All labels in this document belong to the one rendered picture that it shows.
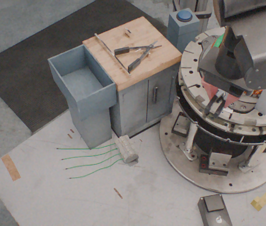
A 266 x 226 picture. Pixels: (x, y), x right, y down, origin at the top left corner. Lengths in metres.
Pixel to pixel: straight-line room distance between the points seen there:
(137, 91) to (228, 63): 0.39
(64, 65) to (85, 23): 1.76
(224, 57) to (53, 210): 0.64
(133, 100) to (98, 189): 0.28
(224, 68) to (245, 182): 0.51
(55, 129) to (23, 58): 1.44
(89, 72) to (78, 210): 0.39
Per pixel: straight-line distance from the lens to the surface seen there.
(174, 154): 1.00
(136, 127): 1.03
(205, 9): 1.28
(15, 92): 2.28
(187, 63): 0.82
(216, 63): 0.59
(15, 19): 2.86
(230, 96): 0.59
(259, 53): 0.46
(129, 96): 0.88
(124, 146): 0.99
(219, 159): 0.97
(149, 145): 1.04
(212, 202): 0.92
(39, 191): 1.01
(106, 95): 0.83
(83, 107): 0.81
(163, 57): 0.87
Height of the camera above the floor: 1.68
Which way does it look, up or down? 54 degrees down
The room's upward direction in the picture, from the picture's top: straight up
